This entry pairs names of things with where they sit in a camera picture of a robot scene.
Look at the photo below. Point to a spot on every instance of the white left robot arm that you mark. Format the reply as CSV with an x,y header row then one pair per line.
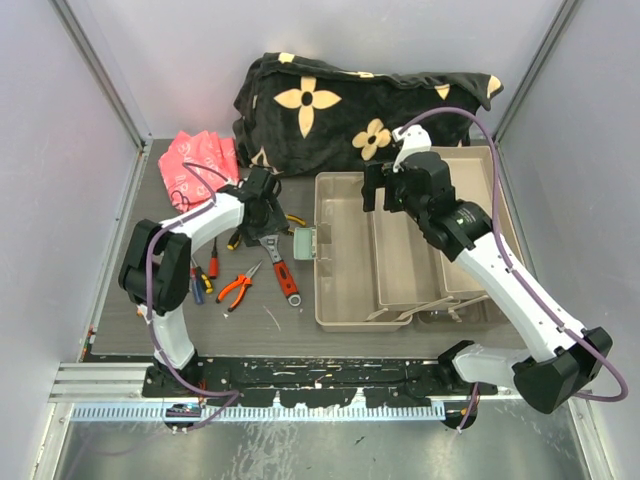
x,y
156,270

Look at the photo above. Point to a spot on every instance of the blue handled screwdriver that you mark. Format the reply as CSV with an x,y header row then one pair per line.
x,y
196,288

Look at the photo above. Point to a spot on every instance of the black floral plush blanket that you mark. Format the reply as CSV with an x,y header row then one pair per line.
x,y
300,116

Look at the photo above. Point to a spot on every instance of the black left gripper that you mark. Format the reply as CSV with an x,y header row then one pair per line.
x,y
276,222

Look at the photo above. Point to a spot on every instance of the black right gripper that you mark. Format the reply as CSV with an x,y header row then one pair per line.
x,y
379,175

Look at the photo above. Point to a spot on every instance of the black yellow screwdriver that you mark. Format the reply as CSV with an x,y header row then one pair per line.
x,y
203,280

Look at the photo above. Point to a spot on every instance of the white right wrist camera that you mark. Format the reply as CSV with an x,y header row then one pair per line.
x,y
411,140

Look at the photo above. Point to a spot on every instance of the aluminium frame rail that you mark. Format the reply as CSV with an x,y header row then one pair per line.
x,y
110,392

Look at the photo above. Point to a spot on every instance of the red handled adjustable wrench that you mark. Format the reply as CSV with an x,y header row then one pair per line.
x,y
283,275

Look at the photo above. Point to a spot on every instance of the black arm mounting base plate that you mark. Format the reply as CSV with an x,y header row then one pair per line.
x,y
325,382

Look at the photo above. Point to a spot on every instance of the orange handled needle-nose pliers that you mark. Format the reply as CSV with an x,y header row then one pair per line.
x,y
242,283

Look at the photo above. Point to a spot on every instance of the red handled screwdriver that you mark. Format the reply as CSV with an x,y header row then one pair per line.
x,y
213,267

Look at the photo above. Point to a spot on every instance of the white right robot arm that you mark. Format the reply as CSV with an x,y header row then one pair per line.
x,y
560,356

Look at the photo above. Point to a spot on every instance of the pink printed plastic bag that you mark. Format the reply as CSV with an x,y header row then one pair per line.
x,y
195,165

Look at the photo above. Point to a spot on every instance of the beige plastic tool box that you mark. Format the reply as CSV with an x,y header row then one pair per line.
x,y
373,271

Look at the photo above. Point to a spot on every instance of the yellow handled pliers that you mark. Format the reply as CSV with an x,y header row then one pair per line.
x,y
295,220

